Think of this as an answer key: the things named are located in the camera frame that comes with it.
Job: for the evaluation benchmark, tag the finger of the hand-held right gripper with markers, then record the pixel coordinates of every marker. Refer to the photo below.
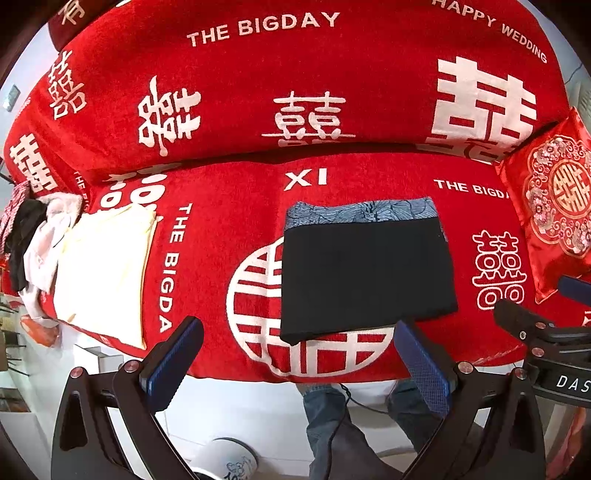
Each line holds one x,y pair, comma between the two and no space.
519,318
575,288

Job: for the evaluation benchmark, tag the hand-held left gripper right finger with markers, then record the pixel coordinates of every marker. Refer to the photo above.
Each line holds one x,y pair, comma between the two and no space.
425,374

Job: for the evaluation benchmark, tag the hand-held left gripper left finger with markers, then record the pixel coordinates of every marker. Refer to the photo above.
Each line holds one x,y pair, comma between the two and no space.
173,364

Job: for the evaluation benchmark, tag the black pants with patterned waistband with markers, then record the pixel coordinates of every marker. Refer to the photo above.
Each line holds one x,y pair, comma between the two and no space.
364,277

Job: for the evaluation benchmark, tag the person's right leg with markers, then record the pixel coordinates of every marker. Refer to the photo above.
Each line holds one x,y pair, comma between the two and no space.
411,410

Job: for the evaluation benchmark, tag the person's leg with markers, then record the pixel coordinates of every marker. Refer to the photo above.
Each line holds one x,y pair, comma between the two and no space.
411,410
332,434

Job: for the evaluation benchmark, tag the red embroidered cushion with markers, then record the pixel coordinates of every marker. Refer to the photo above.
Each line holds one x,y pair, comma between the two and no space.
554,203

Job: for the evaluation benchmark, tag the person's left leg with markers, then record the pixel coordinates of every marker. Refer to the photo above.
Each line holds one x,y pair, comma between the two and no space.
332,434

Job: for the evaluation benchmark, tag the white printed bucket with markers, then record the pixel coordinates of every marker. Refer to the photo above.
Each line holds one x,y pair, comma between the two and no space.
231,461

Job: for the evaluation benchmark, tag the cream folded cloth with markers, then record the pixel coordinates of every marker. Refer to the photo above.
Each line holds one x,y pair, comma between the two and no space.
104,272

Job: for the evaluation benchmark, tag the pile of unfolded clothes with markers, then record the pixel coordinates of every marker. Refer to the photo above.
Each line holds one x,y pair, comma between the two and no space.
44,249

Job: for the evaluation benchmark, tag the black garment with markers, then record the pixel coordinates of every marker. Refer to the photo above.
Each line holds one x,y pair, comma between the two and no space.
25,235

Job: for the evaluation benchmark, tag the red plaid garment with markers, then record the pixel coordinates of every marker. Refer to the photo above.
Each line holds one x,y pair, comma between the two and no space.
11,207

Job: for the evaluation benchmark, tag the red printed blanket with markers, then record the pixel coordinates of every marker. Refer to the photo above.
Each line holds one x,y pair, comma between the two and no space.
323,120

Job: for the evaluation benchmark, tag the dark red cushion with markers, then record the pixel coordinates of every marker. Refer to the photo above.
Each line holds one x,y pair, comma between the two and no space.
69,21

